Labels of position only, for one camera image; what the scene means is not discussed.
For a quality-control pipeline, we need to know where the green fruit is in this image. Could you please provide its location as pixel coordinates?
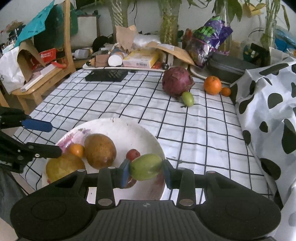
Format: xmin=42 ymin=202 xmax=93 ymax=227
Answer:
xmin=129 ymin=154 xmax=163 ymax=181
xmin=182 ymin=91 xmax=194 ymax=107

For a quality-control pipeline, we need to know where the small orange tangerine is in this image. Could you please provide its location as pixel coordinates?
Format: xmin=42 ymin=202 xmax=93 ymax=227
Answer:
xmin=68 ymin=143 xmax=84 ymax=158

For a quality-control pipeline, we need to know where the red dragon fruit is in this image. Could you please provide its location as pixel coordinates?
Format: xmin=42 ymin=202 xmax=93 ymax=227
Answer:
xmin=162 ymin=67 xmax=194 ymax=97

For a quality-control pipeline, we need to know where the brown mango on plate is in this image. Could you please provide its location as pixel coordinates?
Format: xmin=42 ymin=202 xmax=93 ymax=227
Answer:
xmin=84 ymin=133 xmax=117 ymax=170

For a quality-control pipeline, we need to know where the small red fruit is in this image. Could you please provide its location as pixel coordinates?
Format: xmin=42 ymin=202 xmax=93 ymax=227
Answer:
xmin=126 ymin=149 xmax=140 ymax=161

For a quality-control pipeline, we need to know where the yellow mango on plate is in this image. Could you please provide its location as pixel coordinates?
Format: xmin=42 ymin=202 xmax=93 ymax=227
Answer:
xmin=46 ymin=153 xmax=86 ymax=184

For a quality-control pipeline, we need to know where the wooden chair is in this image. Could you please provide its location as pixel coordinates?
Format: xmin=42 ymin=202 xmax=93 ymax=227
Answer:
xmin=12 ymin=1 xmax=76 ymax=114

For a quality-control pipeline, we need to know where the white floral plate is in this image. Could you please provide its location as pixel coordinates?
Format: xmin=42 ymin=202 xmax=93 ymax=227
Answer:
xmin=56 ymin=118 xmax=165 ymax=203

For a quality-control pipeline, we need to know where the black white checked tablecloth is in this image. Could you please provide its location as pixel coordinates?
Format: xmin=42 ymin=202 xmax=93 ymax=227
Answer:
xmin=14 ymin=70 xmax=273 ymax=198

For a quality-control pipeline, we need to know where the white tray left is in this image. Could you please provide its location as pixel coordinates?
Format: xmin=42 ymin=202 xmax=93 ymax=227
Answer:
xmin=82 ymin=64 xmax=165 ymax=72

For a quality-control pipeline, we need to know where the white tray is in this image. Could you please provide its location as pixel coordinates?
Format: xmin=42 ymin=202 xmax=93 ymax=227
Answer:
xmin=188 ymin=65 xmax=234 ymax=84
xmin=82 ymin=64 xmax=165 ymax=72

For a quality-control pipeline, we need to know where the small orange by cloth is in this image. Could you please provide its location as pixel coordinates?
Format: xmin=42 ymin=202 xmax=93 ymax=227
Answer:
xmin=221 ymin=87 xmax=231 ymax=97

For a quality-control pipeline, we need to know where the large orange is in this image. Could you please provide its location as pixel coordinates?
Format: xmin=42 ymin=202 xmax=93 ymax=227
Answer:
xmin=203 ymin=76 xmax=222 ymax=95

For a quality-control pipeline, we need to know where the black flat box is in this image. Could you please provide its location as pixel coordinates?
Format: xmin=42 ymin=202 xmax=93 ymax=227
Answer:
xmin=85 ymin=69 xmax=128 ymax=82

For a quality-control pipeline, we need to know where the white tray right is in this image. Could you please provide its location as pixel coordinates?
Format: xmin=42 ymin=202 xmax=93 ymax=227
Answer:
xmin=188 ymin=65 xmax=234 ymax=84

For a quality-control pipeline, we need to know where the cow print cloth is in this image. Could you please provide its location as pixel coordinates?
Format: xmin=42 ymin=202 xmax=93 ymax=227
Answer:
xmin=230 ymin=57 xmax=295 ymax=240

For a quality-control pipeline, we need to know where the dark grey zip case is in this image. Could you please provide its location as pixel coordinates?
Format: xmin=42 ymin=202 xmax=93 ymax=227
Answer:
xmin=207 ymin=53 xmax=258 ymax=84

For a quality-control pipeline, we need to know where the white round jar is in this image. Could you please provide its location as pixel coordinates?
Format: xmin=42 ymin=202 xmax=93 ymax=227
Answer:
xmin=108 ymin=52 xmax=127 ymax=67

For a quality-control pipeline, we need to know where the yellow white carton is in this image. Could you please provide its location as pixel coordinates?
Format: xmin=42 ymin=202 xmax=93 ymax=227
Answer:
xmin=123 ymin=50 xmax=159 ymax=69

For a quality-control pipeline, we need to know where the brown paper envelope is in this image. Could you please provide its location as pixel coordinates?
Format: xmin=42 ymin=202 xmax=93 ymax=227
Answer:
xmin=146 ymin=41 xmax=195 ymax=66

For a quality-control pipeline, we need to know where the purple snack bag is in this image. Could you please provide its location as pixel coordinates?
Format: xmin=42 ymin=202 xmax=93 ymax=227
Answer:
xmin=184 ymin=16 xmax=233 ymax=68

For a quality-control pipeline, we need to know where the torn brown paper bag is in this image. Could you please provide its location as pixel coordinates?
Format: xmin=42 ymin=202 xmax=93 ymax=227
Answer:
xmin=115 ymin=25 xmax=138 ymax=51

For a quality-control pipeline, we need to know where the glass vase left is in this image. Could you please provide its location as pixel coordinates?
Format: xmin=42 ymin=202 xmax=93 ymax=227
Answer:
xmin=108 ymin=0 xmax=130 ymax=43

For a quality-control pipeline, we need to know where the glass vase with bamboo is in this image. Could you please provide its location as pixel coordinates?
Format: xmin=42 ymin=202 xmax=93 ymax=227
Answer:
xmin=260 ymin=0 xmax=280 ymax=50

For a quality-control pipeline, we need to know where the glass vase middle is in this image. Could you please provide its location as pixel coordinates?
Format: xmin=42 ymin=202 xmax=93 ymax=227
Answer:
xmin=158 ymin=0 xmax=181 ymax=46

